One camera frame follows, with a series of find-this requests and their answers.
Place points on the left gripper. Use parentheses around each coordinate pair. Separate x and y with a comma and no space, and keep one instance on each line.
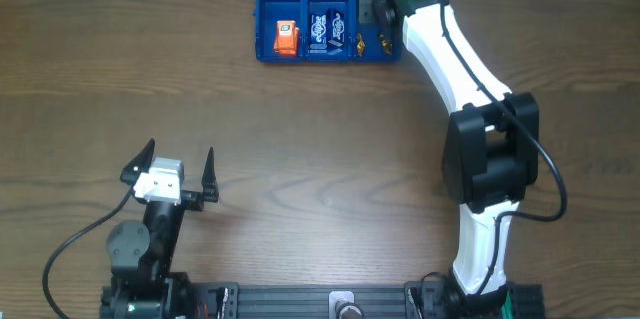
(192,200)

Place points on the blue candy pack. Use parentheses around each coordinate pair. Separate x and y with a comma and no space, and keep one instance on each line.
(337,31)
(318,34)

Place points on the gold candy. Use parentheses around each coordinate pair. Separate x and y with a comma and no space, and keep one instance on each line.
(361,46)
(385,45)

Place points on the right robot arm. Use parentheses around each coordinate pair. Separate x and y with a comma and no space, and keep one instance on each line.
(450,69)

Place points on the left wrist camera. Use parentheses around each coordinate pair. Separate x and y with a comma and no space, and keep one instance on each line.
(160,181)

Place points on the mounting rail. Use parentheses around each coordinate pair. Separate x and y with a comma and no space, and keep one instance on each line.
(290,301)

